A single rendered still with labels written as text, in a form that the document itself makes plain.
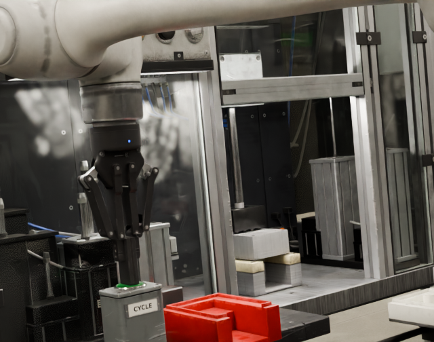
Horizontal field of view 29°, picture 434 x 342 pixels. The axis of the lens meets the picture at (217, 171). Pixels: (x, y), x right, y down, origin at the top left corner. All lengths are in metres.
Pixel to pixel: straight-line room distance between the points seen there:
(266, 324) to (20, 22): 0.61
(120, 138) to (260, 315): 0.36
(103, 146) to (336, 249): 0.86
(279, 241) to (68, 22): 0.83
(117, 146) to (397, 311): 0.72
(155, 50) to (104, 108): 0.24
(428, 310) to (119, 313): 0.64
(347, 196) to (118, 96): 0.86
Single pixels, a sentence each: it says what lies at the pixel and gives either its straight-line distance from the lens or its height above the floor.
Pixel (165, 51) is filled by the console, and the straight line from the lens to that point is 1.44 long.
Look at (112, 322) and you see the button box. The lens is 1.27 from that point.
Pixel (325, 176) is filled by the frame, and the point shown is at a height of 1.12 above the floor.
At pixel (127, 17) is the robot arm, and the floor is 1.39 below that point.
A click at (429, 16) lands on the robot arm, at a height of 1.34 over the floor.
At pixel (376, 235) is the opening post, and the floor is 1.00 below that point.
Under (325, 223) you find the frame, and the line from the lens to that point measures 1.97.
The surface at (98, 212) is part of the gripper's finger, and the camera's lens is 1.24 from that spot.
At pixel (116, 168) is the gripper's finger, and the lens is 1.24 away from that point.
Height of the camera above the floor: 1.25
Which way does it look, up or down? 3 degrees down
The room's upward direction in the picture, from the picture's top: 5 degrees counter-clockwise
